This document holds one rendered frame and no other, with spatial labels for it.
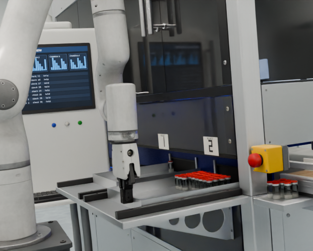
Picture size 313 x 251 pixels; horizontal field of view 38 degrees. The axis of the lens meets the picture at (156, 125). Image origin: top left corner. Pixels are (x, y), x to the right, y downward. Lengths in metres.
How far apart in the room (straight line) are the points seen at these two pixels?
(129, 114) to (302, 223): 0.65
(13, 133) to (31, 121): 0.91
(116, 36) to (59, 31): 0.95
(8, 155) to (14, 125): 0.11
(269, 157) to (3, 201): 0.70
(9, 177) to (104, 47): 0.42
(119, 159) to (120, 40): 0.32
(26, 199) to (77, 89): 1.05
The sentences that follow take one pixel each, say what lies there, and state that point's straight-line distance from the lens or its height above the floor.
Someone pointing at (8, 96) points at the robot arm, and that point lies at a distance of 1.10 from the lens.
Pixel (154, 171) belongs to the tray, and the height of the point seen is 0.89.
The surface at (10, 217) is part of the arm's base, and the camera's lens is 1.18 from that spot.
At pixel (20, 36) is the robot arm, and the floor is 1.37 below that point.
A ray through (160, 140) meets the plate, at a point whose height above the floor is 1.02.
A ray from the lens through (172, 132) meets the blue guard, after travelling 1.72.
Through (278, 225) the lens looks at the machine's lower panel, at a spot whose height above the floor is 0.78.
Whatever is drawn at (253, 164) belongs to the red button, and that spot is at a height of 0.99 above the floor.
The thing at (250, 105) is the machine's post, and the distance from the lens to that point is 1.34.
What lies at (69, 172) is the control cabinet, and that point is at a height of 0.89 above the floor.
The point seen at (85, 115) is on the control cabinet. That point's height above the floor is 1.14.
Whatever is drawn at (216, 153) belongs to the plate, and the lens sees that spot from 1.47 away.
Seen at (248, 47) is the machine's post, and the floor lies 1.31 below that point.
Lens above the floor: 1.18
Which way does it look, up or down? 3 degrees down
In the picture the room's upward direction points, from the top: 5 degrees counter-clockwise
